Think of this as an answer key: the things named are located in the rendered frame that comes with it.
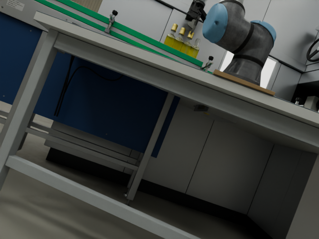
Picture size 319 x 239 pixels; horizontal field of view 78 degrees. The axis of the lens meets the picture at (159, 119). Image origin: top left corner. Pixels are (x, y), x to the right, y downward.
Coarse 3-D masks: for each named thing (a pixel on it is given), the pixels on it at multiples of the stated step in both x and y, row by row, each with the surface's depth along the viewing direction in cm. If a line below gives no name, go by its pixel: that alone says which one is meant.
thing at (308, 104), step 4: (308, 96) 161; (312, 96) 157; (308, 100) 160; (312, 100) 156; (316, 100) 156; (304, 104) 162; (308, 104) 158; (312, 104) 155; (308, 108) 157; (312, 108) 155; (316, 108) 156
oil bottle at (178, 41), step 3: (177, 39) 127; (180, 39) 127; (174, 42) 127; (177, 42) 127; (180, 42) 127; (174, 45) 126; (177, 45) 127; (180, 45) 127; (174, 48) 127; (177, 48) 127; (180, 48) 127
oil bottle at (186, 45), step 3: (186, 42) 128; (189, 42) 129; (183, 45) 128; (186, 45) 128; (189, 45) 128; (183, 48) 128; (186, 48) 128; (189, 48) 128; (180, 51) 128; (183, 51) 128; (186, 51) 128; (186, 54) 128
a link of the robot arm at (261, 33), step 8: (256, 24) 70; (264, 24) 69; (256, 32) 68; (264, 32) 69; (272, 32) 69; (248, 40) 68; (256, 40) 68; (264, 40) 69; (272, 40) 70; (240, 48) 70; (248, 48) 70; (256, 48) 69; (264, 48) 69; (256, 56) 69; (264, 56) 70
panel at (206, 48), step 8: (176, 16) 141; (184, 16) 141; (168, 24) 140; (184, 24) 142; (200, 24) 143; (168, 32) 140; (176, 32) 141; (200, 32) 144; (184, 40) 142; (192, 40) 143; (200, 40) 144; (208, 40) 145; (200, 48) 144; (208, 48) 145; (216, 48) 146; (200, 56) 144; (208, 56) 145; (216, 56) 146; (224, 56) 147; (216, 64) 147; (272, 72) 153
